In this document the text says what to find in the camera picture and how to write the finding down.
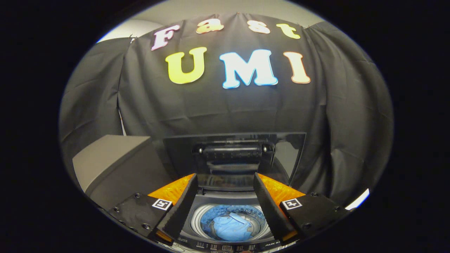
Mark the black backdrop cloth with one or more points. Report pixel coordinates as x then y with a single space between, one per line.
211 109

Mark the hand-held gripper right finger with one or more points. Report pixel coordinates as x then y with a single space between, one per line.
271 211

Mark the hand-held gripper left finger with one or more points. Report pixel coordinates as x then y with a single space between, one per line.
179 211

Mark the light blue polo shirt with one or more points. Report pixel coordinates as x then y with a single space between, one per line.
232 228

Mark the grey washing machine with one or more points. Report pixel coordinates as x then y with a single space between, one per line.
228 197

